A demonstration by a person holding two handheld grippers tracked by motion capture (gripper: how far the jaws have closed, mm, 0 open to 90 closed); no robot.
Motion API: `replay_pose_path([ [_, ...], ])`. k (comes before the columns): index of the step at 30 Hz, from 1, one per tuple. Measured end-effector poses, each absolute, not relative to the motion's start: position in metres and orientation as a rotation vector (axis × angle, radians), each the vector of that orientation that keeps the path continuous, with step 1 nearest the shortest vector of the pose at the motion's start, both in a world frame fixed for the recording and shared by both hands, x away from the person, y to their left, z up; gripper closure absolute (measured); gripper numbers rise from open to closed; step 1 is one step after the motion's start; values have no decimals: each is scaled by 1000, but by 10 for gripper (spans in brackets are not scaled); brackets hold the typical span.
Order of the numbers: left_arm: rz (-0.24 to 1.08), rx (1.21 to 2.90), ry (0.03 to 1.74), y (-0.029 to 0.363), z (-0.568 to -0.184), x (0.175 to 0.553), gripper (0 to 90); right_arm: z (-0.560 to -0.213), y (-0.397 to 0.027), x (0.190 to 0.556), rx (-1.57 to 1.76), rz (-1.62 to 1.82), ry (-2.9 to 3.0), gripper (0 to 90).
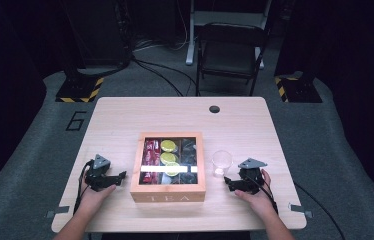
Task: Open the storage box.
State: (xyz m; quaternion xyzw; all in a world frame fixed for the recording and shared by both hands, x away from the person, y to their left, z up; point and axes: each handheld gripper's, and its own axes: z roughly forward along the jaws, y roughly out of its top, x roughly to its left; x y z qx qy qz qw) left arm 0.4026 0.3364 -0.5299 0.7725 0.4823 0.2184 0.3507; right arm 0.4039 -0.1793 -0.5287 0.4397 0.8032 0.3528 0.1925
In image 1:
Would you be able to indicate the black folding chair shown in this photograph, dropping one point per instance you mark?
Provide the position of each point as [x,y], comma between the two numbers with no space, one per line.
[230,55]

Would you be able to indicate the wooden framed glass box lid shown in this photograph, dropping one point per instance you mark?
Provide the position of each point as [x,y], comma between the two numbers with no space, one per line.
[169,187]

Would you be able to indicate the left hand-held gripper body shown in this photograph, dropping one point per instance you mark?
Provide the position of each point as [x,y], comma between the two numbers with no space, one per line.
[96,173]

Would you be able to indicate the black yellow striped stand base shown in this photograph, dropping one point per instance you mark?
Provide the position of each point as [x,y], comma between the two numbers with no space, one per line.
[300,90]
[81,91]

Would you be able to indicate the grey table bracket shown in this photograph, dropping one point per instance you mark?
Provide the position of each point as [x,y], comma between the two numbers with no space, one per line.
[300,209]
[58,210]

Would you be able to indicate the person's left hand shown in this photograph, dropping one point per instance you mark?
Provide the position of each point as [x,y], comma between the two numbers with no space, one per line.
[93,200]

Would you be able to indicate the yellow lidded capsule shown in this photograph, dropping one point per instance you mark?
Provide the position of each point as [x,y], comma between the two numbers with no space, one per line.
[167,158]
[168,145]
[172,173]

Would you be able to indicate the wooden tea box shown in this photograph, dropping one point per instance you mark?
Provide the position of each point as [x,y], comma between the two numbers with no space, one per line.
[168,197]

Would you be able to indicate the bundle of black tea packets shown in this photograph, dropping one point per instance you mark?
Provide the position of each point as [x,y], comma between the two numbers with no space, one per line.
[188,151]
[188,178]

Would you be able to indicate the white capsule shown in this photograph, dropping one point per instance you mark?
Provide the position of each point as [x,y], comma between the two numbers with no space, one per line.
[166,180]

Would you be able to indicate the bundle of red tea packets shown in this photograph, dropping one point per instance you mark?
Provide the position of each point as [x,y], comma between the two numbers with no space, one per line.
[151,151]
[148,177]

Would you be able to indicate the white desk frame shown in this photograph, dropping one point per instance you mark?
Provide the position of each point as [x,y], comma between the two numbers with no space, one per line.
[190,40]

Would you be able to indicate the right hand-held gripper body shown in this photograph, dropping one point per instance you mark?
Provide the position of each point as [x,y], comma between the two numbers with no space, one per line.
[251,180]

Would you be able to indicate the person's right hand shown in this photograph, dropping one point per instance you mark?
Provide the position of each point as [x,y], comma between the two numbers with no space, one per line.
[260,201]

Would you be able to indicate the black cabinet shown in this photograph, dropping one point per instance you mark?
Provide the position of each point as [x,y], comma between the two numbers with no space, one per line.
[98,33]

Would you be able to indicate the clear plastic cup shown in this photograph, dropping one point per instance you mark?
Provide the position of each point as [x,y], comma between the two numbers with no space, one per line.
[222,163]

